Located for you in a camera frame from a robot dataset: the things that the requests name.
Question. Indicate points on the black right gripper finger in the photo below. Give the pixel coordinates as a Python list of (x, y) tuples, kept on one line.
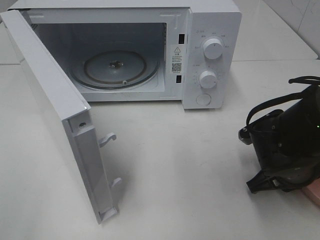
[(261, 182)]

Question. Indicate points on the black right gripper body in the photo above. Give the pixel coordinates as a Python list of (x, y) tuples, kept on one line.
[(286, 150)]

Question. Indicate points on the pink round plate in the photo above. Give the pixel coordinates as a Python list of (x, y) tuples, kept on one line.
[(312, 191)]

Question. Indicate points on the round white door button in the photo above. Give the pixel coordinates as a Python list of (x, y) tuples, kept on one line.
[(203, 99)]

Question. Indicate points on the white timer knob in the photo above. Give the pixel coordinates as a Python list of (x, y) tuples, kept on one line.
[(208, 79)]

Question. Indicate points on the white microwave door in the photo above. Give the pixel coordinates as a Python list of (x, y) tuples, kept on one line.
[(65, 112)]

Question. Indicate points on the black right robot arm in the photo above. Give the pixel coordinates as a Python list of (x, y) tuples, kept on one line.
[(294, 107)]

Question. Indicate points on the white upper power knob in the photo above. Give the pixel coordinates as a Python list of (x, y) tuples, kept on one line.
[(213, 47)]

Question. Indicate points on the white warning label sticker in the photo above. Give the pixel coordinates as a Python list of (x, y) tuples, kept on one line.
[(177, 57)]

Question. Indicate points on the glass microwave turntable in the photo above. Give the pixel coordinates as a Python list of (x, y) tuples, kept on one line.
[(114, 69)]

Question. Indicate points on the white microwave oven body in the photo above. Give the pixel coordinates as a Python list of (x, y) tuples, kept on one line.
[(73, 28)]

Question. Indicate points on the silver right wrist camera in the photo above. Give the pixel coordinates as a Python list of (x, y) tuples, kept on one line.
[(244, 136)]

